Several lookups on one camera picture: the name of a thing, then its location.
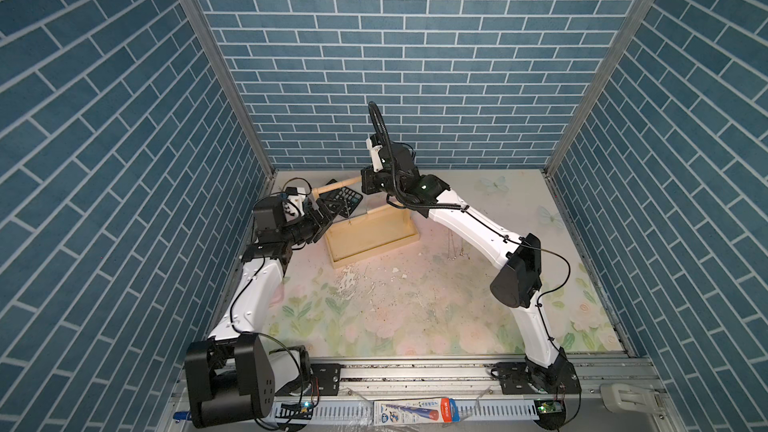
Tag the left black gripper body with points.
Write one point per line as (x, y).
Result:
(305, 228)

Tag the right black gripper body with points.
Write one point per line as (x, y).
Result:
(380, 184)

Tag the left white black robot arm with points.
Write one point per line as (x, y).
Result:
(230, 375)

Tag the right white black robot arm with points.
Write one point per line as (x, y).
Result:
(518, 258)

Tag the wooden jewelry display stand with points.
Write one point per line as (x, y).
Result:
(374, 228)

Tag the black calculator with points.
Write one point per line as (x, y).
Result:
(349, 200)

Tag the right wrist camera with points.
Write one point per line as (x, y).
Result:
(374, 147)

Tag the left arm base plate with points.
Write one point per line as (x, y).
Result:
(324, 377)

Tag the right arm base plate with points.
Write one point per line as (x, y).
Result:
(520, 378)

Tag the aluminium front rail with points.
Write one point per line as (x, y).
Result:
(478, 395)

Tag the white plastic bracket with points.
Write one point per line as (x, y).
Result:
(621, 397)

